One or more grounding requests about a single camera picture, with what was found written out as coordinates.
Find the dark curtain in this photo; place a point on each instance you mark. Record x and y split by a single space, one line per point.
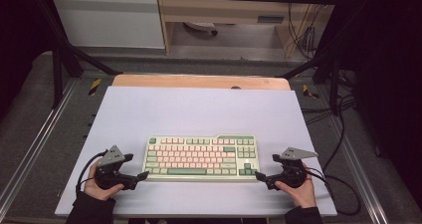
388 68
20 35

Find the aluminium rail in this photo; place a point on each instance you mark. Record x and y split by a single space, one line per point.
361 174
36 141

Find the person's left hand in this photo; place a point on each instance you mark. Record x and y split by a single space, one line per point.
94 190

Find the light wooden desk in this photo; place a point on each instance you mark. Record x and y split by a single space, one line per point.
225 9

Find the white board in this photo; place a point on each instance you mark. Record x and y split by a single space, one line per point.
199 111

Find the person's right hand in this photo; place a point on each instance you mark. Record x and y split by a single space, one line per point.
303 194

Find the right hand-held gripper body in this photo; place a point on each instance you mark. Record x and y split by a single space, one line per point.
292 176

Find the green and cream keyboard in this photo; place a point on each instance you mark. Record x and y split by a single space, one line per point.
199 157

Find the white cabinet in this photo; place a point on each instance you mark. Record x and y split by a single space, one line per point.
109 21

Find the office chair base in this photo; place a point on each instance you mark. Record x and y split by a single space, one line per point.
200 26

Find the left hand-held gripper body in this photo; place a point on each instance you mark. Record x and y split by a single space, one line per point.
111 177

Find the yellow and black tape strip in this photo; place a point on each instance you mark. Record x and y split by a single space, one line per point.
309 92
95 87

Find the wooden table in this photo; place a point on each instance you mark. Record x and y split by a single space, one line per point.
199 82

